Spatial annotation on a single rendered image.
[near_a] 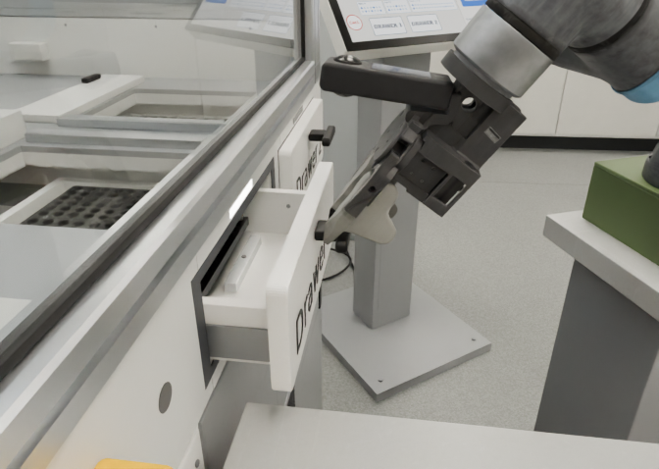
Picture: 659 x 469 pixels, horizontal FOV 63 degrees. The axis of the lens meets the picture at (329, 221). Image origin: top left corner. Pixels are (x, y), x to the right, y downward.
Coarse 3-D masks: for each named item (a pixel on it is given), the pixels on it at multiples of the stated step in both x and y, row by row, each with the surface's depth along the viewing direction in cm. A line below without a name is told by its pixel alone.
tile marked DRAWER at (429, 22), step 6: (408, 18) 131; (414, 18) 131; (420, 18) 132; (426, 18) 133; (432, 18) 134; (414, 24) 131; (420, 24) 132; (426, 24) 132; (432, 24) 133; (438, 24) 134; (414, 30) 130; (420, 30) 131; (426, 30) 132; (432, 30) 133
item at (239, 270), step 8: (248, 240) 65; (256, 240) 65; (248, 248) 64; (256, 248) 64; (240, 256) 62; (248, 256) 62; (240, 264) 60; (248, 264) 61; (232, 272) 59; (240, 272) 59; (232, 280) 57; (240, 280) 58; (232, 288) 57
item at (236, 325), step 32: (288, 192) 67; (256, 224) 69; (288, 224) 69; (256, 256) 64; (224, 288) 58; (256, 288) 58; (224, 320) 46; (256, 320) 46; (224, 352) 48; (256, 352) 47
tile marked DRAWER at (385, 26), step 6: (372, 18) 126; (378, 18) 127; (384, 18) 128; (390, 18) 128; (396, 18) 129; (372, 24) 126; (378, 24) 126; (384, 24) 127; (390, 24) 128; (396, 24) 129; (402, 24) 129; (378, 30) 126; (384, 30) 127; (390, 30) 127; (396, 30) 128; (402, 30) 129
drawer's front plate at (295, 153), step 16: (304, 112) 87; (320, 112) 94; (304, 128) 80; (320, 128) 95; (288, 144) 73; (304, 144) 80; (288, 160) 71; (304, 160) 81; (320, 160) 97; (288, 176) 72; (304, 176) 82
